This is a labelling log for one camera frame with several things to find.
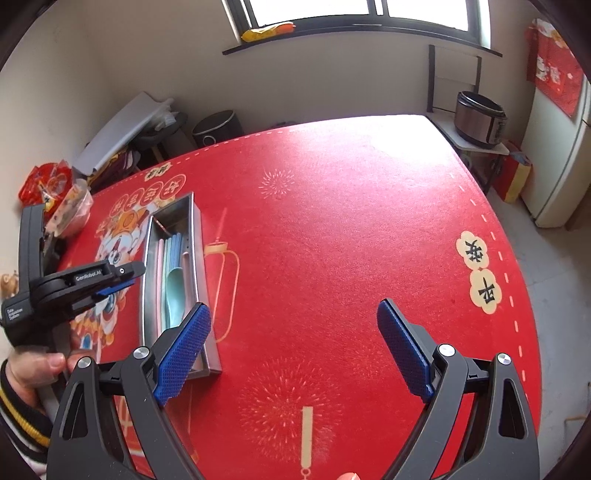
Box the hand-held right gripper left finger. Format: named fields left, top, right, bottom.
left=48, top=301, right=213, bottom=480

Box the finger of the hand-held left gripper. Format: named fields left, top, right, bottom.
left=108, top=260, right=147, bottom=280
left=95, top=277, right=136, bottom=298

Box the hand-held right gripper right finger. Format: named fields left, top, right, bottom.
left=376, top=298, right=541, bottom=480

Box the teal spoon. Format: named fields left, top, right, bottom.
left=165, top=267, right=188, bottom=326

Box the white spoon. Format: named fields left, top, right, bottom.
left=181, top=237, right=195, bottom=282

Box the stainless steel utensil tray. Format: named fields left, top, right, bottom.
left=139, top=193, right=223, bottom=380

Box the person's left forearm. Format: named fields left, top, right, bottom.
left=0, top=360, right=54, bottom=462

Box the person's left hand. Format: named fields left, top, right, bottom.
left=7, top=348, right=99, bottom=409

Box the bowl covered with plastic wrap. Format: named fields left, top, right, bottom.
left=46, top=178, right=93, bottom=238

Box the red yellow cloth bundle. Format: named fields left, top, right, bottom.
left=88, top=150, right=144, bottom=191

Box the red snack bag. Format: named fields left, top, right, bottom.
left=18, top=159, right=75, bottom=208

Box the black stool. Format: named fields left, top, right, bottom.
left=134, top=113, right=190, bottom=162

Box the red printed table mat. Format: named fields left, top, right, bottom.
left=55, top=114, right=543, bottom=480

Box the grey flat panel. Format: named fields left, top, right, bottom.
left=73, top=91, right=175, bottom=175

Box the black round bin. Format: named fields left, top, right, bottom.
left=191, top=110, right=245, bottom=148

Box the red yellow gift box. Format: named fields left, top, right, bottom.
left=492, top=141, right=534, bottom=204

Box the small white side table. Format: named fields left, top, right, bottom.
left=427, top=113, right=511, bottom=195

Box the white refrigerator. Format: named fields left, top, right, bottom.
left=521, top=76, right=591, bottom=229

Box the dark rice cooker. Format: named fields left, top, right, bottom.
left=455, top=91, right=509, bottom=149

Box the yellow orange packet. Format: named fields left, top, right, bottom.
left=242, top=22, right=295, bottom=42

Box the dark window sill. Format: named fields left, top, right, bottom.
left=222, top=33, right=503, bottom=58

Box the window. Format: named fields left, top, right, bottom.
left=222, top=0, right=492, bottom=47

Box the red printed cloth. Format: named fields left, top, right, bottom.
left=526, top=18, right=586, bottom=116

